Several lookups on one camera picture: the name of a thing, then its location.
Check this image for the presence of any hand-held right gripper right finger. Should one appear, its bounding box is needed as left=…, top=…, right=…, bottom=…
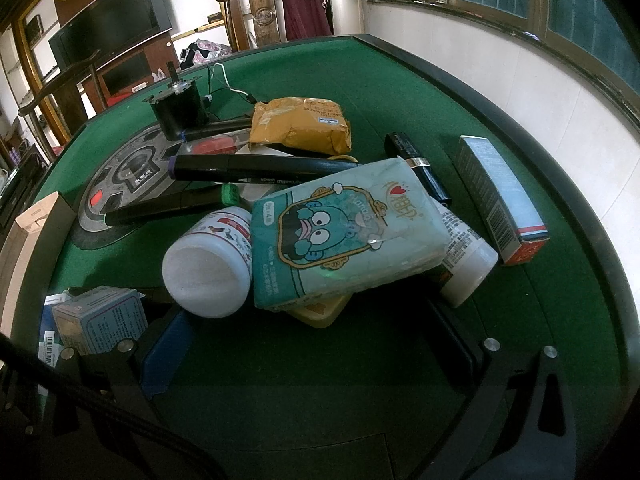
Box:
left=424, top=299, right=577, bottom=480

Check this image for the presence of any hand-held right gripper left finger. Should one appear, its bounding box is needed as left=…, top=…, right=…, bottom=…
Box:
left=44, top=305, right=197, bottom=462

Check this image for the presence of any small grey box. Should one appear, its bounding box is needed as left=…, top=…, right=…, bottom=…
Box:
left=51, top=285, right=149, bottom=357

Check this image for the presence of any white bottle red label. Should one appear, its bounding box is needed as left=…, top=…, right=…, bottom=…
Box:
left=161, top=206, right=253, bottom=319

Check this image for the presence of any black marker green cap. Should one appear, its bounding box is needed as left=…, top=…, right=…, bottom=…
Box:
left=105, top=183, right=243, bottom=227

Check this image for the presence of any long grey box orange end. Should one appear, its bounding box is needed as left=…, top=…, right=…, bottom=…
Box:
left=454, top=135, right=549, bottom=266

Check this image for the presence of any teal cartoon tissue pack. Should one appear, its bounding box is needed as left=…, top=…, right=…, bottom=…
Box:
left=250, top=156, right=447, bottom=311

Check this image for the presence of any cardboard box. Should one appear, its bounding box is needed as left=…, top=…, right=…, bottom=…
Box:
left=0, top=192, right=77, bottom=346

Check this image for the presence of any black pen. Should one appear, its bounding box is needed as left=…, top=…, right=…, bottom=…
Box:
left=384, top=131, right=453, bottom=207

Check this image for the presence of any black marker purple cap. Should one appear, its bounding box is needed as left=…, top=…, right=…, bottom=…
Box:
left=167, top=152, right=358, bottom=183

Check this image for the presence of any red clear blister pack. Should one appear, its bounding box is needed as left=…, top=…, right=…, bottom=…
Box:
left=177, top=132, right=251, bottom=157

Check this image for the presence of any yellow snack packet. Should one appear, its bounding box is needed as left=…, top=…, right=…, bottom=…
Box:
left=248, top=96, right=353, bottom=157

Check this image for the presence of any white bottle black text label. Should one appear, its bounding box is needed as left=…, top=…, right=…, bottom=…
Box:
left=432, top=200, right=501, bottom=308

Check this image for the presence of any yellow container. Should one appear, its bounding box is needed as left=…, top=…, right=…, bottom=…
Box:
left=287, top=292, right=353, bottom=330

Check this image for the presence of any grey round table disc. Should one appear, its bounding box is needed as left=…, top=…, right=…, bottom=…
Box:
left=70, top=122, right=251, bottom=251

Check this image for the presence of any black cylindrical motor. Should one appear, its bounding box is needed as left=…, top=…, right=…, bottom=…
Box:
left=142, top=62, right=211, bottom=141

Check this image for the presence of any wooden television cabinet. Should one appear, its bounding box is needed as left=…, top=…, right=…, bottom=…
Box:
left=80, top=35, right=181, bottom=111

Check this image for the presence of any dark wooden armchair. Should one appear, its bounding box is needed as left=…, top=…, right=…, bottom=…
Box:
left=17, top=50, right=108, bottom=161

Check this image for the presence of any floral bag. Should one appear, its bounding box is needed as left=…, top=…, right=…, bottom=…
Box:
left=179, top=39, right=233, bottom=71

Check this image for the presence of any black flat television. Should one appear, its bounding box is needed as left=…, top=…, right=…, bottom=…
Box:
left=47, top=0, right=173, bottom=71

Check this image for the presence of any carved wooden chair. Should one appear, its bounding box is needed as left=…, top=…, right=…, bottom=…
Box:
left=215, top=0, right=311, bottom=53

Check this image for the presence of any maroon garment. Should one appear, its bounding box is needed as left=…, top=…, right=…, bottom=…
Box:
left=278, top=0, right=335, bottom=41

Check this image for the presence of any black cable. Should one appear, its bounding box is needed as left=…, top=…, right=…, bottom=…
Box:
left=0, top=332, right=221, bottom=480

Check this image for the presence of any white cable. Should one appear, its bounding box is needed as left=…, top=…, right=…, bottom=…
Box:
left=207, top=62, right=258, bottom=106

